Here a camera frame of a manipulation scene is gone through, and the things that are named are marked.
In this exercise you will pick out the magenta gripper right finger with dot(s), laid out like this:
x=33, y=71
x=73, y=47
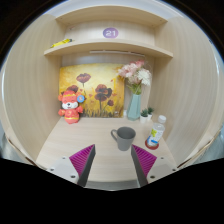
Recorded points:
x=150, y=168

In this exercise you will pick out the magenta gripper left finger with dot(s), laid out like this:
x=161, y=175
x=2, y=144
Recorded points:
x=75, y=168

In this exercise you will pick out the clear plastic water bottle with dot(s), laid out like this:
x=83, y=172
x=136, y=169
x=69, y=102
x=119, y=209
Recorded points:
x=157, y=131

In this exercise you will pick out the red round coaster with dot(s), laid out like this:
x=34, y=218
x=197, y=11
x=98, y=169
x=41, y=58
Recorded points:
x=151, y=147

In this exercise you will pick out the grey ceramic mug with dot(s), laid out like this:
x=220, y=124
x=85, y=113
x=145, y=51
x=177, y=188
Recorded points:
x=124, y=137

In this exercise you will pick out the small potted succulent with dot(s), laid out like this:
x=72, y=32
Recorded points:
x=146, y=114

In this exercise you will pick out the teal flower vase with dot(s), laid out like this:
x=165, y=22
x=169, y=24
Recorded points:
x=133, y=111

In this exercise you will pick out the red plush mascot toy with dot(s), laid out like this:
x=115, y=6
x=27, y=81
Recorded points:
x=71, y=106

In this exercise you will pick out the poppy flower painting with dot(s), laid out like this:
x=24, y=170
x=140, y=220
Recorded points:
x=101, y=86

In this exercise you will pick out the pink white flower bouquet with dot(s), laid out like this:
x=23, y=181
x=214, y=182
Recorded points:
x=136, y=76

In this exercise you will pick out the light wood shelf unit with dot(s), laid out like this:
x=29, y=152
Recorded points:
x=187, y=82

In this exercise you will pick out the yellow object on shelf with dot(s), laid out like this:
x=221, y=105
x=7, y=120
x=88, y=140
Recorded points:
x=65, y=41

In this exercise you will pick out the purple number sticker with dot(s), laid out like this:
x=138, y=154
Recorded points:
x=110, y=32

